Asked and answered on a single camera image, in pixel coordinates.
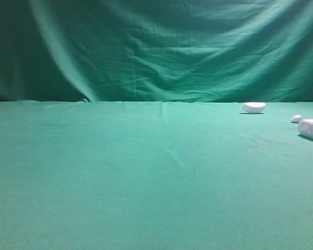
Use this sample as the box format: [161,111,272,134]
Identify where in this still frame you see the green backdrop curtain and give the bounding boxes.
[0,1,313,103]

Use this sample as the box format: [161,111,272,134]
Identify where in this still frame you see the green tablecloth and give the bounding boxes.
[0,101,313,249]

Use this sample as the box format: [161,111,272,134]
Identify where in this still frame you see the white open case with earbuds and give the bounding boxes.
[298,119,313,140]

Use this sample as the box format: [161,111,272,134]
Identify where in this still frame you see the small white earbud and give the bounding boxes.
[290,115,303,123]

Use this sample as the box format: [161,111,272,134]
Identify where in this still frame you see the white earphone case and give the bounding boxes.
[241,102,266,114]

